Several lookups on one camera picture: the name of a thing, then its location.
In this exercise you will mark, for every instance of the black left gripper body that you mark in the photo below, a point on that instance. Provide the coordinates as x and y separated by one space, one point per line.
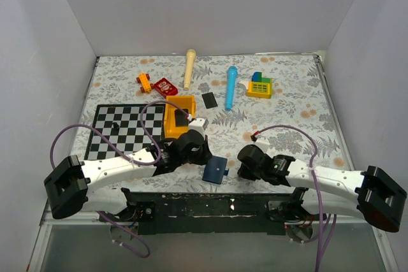
199 158

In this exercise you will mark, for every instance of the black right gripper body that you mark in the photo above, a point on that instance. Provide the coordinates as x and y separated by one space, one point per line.
245 172

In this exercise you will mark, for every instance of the blue leather card holder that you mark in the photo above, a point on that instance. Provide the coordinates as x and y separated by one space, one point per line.
215 170

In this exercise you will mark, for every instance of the black credit card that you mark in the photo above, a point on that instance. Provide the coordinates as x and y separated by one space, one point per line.
209 100

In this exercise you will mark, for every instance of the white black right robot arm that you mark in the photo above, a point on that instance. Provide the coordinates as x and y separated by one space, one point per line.
371 195

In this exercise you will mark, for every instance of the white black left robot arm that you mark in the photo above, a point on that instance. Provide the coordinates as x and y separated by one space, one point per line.
76 185

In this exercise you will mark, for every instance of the yellow plastic bin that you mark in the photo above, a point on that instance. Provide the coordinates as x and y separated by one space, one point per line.
183 102

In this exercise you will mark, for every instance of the red owl toy block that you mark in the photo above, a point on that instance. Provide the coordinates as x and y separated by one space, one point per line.
165 88

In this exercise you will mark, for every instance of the black silver chessboard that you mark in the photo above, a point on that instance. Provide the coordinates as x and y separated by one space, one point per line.
130 137

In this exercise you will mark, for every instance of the yellow toy brick car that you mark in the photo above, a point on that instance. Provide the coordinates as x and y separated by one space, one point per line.
144 80

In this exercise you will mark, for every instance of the yellow green toy brick house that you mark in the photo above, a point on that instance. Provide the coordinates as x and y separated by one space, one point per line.
259 86

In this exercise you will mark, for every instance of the black chess piece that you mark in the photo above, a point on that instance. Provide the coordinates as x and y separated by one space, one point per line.
115 126

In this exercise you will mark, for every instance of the blue toy microphone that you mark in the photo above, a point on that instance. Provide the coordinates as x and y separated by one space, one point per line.
232 74

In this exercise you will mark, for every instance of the cream toy microphone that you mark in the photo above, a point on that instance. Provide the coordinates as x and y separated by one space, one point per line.
190 58

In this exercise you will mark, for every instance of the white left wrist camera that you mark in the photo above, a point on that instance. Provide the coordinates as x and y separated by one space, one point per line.
198 124

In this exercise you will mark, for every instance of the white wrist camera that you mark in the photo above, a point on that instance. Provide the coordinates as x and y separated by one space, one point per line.
261 142
198 124

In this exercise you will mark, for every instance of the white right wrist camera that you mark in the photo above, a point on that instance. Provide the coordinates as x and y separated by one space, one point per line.
261 142

